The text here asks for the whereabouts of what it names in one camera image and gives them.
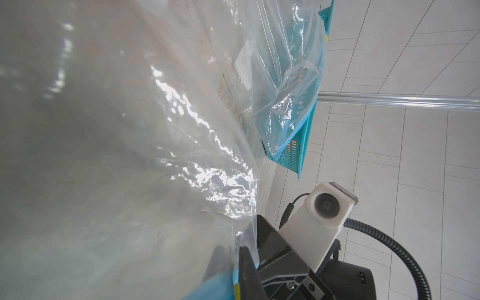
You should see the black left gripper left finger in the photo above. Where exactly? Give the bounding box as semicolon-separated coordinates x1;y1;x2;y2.
202;246;233;283

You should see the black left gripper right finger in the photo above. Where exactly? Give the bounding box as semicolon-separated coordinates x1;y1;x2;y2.
239;246;268;300

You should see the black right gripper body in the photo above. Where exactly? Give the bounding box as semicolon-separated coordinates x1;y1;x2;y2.
256;215;335;300

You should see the clear zip-top bag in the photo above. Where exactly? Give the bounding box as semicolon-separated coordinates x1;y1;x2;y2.
1;1;258;300
226;1;327;160

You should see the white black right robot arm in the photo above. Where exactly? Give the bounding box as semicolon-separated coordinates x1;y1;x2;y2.
341;185;443;300

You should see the teal plastic perforated basket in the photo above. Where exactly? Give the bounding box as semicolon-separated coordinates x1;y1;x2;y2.
262;0;335;180

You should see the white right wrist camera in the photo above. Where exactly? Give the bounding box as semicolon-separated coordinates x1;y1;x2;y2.
279;182;358;271

